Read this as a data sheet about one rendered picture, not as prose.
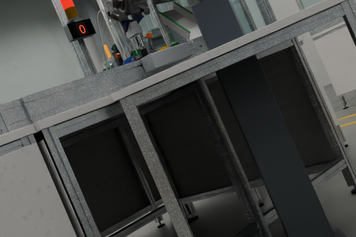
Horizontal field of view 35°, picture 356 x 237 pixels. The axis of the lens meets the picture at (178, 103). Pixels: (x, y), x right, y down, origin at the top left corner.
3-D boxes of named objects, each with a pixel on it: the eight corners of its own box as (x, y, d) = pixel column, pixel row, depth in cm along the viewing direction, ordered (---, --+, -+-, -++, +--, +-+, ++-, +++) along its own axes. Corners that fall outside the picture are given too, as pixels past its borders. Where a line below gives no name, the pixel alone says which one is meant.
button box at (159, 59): (192, 55, 228) (186, 41, 228) (156, 67, 214) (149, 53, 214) (182, 61, 234) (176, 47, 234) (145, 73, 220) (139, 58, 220)
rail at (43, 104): (209, 61, 244) (199, 38, 244) (34, 125, 184) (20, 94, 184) (201, 65, 248) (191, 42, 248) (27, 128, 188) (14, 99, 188)
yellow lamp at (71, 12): (81, 15, 242) (77, 5, 242) (71, 17, 239) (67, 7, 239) (76, 20, 246) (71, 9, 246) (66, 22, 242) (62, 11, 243)
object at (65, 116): (298, 33, 276) (296, 28, 276) (39, 130, 176) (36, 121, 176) (139, 109, 381) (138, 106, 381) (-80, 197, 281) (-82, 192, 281)
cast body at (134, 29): (143, 32, 245) (137, 17, 245) (136, 33, 242) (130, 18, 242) (132, 38, 252) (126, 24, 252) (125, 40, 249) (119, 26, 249)
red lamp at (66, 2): (76, 5, 242) (72, -6, 242) (67, 7, 239) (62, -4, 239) (71, 9, 246) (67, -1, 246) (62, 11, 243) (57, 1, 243)
